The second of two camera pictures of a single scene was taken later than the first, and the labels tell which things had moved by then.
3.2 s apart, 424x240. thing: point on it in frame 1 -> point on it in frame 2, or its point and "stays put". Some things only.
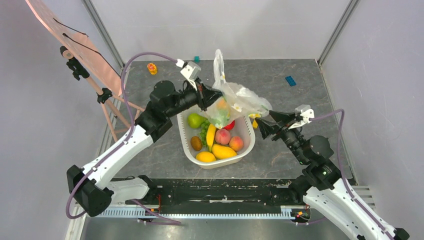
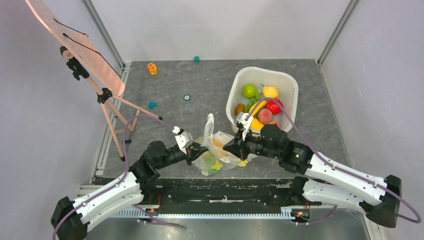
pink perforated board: x=79 y=45 stays put
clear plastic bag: x=231 y=99 -> x=217 y=158
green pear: x=195 y=120 -> x=250 y=91
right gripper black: x=281 y=124 -> x=239 y=147
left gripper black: x=208 y=95 -> x=196 y=151
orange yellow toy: x=152 y=68 stays put
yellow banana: x=210 y=134 -> x=261 y=105
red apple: x=230 y=126 -> x=274 y=107
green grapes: x=204 y=126 -> x=253 y=101
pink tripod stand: x=104 y=95 stays put
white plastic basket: x=244 y=128 -> x=286 y=83
